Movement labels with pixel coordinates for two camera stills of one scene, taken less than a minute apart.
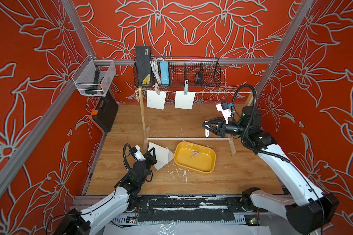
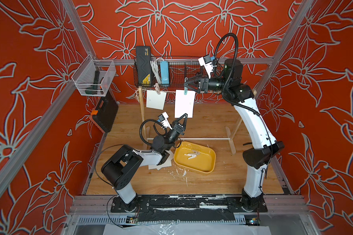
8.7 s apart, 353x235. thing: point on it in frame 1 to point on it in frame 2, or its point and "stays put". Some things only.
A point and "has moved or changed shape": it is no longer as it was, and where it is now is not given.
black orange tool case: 103,115 stays put
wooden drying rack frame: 146,129 stays put
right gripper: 217,121 to 205,84
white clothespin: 207,131 to 192,156
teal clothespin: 186,87 stays put
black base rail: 191,207 stays put
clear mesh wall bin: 92,77 stays put
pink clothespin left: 157,88 stays put
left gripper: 151,159 to 177,130
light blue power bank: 164,71 stays put
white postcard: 155,101 stays put
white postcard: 184,101 has moved or changed shape
